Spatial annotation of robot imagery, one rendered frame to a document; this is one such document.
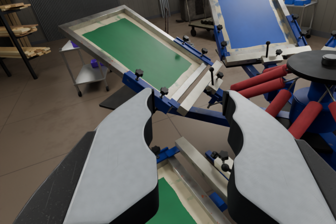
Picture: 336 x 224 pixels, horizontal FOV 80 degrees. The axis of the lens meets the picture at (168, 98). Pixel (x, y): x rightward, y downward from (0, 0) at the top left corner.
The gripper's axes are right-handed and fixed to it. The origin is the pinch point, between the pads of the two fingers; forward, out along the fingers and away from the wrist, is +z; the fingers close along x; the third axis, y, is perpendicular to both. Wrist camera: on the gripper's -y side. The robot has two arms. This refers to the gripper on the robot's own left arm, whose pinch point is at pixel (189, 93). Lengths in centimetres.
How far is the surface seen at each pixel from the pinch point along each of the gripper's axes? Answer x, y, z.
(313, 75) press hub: 52, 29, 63
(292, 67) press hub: 48, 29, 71
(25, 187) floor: -160, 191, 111
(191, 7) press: 38, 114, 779
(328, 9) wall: 309, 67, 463
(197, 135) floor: 25, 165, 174
